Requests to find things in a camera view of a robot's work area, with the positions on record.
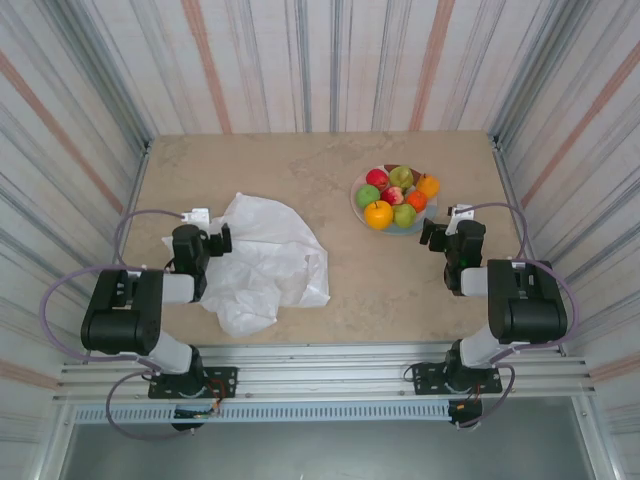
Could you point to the pale green apple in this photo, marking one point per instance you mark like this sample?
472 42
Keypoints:
405 215

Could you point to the yellow orange apple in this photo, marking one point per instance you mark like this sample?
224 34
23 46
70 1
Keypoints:
378 215

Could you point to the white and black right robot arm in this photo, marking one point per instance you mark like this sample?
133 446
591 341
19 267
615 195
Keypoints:
525 300

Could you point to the red yellow peach with leaf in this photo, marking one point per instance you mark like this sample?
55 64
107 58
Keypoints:
393 196

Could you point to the white translucent plastic bag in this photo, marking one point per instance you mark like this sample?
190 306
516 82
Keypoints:
260 240

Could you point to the orange tangerine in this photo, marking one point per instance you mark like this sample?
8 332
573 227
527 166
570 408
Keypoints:
416 200

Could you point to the aluminium mounting rail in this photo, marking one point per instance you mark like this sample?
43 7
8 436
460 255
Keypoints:
320 372

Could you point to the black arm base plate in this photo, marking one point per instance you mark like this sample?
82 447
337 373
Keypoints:
225 382
425 380

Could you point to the aluminium side rail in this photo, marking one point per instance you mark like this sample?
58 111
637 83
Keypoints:
129 200
511 175

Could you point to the orange yellow pear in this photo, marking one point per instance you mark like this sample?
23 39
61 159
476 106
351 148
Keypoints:
429 186

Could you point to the red apple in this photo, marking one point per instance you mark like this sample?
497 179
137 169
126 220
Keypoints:
377 179

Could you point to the round plate with coloured segments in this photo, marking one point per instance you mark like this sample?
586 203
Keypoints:
400 231

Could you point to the bright green apple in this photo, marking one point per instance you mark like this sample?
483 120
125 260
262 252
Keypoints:
367 196

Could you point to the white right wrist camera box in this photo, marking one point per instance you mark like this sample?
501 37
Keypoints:
461 212

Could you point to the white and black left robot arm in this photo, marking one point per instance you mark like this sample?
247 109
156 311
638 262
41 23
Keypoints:
120 310

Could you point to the green apple top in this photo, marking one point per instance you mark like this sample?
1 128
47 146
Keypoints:
401 176

